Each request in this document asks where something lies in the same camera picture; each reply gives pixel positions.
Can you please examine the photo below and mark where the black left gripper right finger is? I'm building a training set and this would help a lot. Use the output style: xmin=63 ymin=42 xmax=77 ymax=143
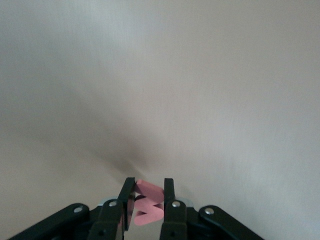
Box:
xmin=159 ymin=177 xmax=189 ymax=240

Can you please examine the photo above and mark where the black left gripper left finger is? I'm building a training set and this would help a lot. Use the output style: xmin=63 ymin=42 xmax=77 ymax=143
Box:
xmin=87 ymin=177 xmax=137 ymax=240

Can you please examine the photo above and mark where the red foam lowercase w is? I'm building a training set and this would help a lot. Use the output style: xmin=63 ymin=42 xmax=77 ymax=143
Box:
xmin=133 ymin=179 xmax=165 ymax=227

